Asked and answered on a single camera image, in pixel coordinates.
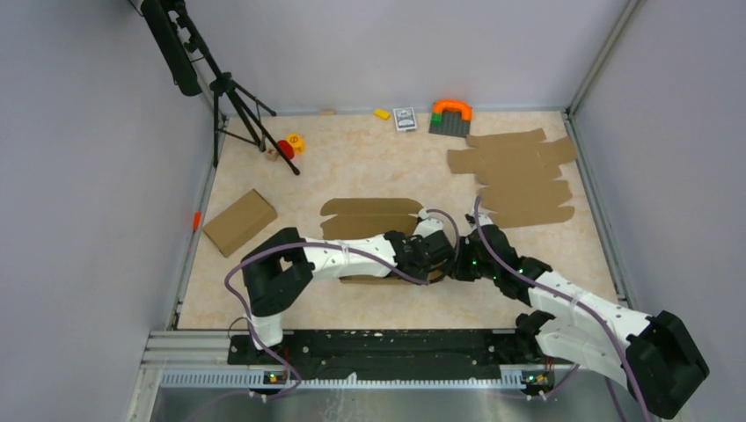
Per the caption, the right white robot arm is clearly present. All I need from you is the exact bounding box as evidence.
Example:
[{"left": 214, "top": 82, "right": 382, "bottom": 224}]
[{"left": 454, "top": 216, "right": 710, "bottom": 419}]

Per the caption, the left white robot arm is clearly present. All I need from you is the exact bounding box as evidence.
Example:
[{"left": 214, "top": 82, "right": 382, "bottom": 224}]
[{"left": 241, "top": 228, "right": 456, "bottom": 364}]

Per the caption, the folded brown cardboard box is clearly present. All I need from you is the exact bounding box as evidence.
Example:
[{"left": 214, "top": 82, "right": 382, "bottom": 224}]
[{"left": 203, "top": 189, "right": 278, "bottom": 258}]

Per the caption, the stack of flat cardboard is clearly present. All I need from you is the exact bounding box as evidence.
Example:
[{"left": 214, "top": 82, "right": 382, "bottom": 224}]
[{"left": 447, "top": 128, "right": 577, "bottom": 229}]

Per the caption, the dark grey building plate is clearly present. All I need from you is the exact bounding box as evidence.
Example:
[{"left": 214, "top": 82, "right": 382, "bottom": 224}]
[{"left": 428, "top": 111, "right": 471, "bottom": 138}]

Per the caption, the playing card deck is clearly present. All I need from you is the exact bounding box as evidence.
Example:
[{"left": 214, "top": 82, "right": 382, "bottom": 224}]
[{"left": 392, "top": 107, "right": 418, "bottom": 133}]

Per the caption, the orange U-shaped toy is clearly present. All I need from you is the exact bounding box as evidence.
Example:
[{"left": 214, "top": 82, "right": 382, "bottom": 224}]
[{"left": 432, "top": 98, "right": 472, "bottom": 121}]

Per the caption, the yellow toy block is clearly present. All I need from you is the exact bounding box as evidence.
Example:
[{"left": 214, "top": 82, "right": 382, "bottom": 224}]
[{"left": 374, "top": 108, "right": 391, "bottom": 120}]

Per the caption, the yellow round disc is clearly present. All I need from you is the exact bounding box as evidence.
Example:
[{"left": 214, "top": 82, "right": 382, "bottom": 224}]
[{"left": 286, "top": 133, "right": 305, "bottom": 154}]

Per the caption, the red round disc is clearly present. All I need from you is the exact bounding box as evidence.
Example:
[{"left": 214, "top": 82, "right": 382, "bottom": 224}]
[{"left": 277, "top": 140, "right": 296, "bottom": 160}]

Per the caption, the small wooden cube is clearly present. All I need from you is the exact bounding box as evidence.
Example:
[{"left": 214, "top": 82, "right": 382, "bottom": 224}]
[{"left": 265, "top": 149, "right": 280, "bottom": 162}]

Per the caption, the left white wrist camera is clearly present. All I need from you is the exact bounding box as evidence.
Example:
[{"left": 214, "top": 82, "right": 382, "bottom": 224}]
[{"left": 413, "top": 208, "right": 444, "bottom": 237}]

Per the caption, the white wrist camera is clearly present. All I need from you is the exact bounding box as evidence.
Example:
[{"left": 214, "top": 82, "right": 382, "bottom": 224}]
[
  {"left": 464, "top": 214, "right": 477, "bottom": 229},
  {"left": 413, "top": 208, "right": 444, "bottom": 237}
]

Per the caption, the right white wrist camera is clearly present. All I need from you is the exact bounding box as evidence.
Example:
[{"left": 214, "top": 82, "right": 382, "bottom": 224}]
[{"left": 464, "top": 214, "right": 477, "bottom": 229}]

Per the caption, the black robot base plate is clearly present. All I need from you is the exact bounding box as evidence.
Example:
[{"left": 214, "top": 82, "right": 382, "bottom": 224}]
[{"left": 227, "top": 329, "right": 556, "bottom": 389}]

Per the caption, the orange clip on frame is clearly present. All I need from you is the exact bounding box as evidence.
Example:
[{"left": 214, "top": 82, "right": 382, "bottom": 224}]
[{"left": 192, "top": 211, "right": 202, "bottom": 231}]

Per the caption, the black camera tripod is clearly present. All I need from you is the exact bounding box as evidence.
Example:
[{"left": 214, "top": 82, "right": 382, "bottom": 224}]
[{"left": 132, "top": 0, "right": 301, "bottom": 176}]

